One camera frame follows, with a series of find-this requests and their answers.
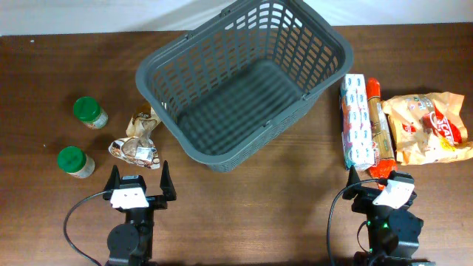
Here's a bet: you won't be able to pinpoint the tissue multipack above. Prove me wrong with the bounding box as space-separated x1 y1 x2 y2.
339 74 375 171

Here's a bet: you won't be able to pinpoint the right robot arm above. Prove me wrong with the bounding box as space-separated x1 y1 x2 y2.
342 167 436 266

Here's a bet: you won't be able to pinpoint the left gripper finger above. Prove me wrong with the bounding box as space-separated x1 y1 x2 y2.
160 160 177 200
105 165 120 191

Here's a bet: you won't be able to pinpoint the green lid jar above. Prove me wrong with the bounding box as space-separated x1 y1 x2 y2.
57 146 95 179
73 96 108 129

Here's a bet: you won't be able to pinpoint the spaghetti pack orange ends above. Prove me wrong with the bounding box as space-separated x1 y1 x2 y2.
366 78 398 178

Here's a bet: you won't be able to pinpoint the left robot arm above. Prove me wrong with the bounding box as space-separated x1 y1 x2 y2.
103 162 177 266

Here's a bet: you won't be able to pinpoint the grey plastic shopping basket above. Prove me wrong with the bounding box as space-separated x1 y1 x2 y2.
135 1 354 172

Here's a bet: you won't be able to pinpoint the brown snack bag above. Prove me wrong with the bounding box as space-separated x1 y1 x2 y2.
108 103 161 170

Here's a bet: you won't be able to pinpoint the brown sugar coffee bag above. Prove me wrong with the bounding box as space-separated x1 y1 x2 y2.
381 92 472 166

